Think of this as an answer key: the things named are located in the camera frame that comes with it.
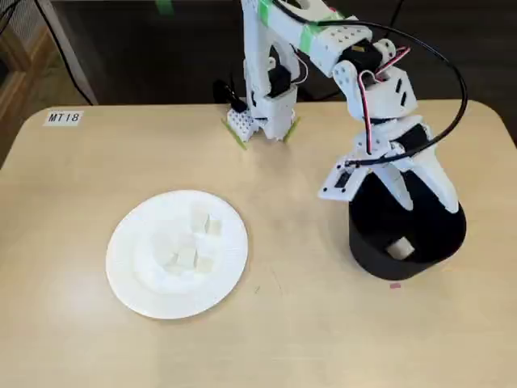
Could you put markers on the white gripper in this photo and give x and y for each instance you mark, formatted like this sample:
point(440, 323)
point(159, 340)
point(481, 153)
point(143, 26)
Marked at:
point(397, 158)

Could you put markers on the black pot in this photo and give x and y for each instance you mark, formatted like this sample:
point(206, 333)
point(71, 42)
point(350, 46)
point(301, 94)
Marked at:
point(404, 271)

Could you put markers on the white paper plate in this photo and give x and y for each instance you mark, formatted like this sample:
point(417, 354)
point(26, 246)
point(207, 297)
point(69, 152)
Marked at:
point(161, 295)

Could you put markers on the small pink tape piece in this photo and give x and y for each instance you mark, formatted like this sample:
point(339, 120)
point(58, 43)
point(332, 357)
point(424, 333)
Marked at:
point(395, 285)

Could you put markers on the green tape band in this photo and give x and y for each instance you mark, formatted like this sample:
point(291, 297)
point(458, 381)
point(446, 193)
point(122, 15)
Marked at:
point(309, 38)

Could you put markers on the white perforated base block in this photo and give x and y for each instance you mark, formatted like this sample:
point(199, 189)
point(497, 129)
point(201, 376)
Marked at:
point(240, 123)

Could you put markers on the black table clamp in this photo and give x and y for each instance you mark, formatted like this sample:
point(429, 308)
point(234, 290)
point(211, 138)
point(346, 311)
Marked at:
point(228, 95)

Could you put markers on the green tape piece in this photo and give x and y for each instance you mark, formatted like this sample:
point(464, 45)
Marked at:
point(164, 5)

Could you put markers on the white MT18 label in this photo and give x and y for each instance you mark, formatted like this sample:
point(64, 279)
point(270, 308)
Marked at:
point(64, 118)

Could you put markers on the wooden shelf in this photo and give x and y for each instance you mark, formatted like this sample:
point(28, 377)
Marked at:
point(24, 64)

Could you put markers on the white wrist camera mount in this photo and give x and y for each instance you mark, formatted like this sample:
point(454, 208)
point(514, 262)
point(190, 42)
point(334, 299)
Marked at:
point(337, 188)

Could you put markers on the grey metal post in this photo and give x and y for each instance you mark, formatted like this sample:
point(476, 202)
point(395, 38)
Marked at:
point(68, 52)

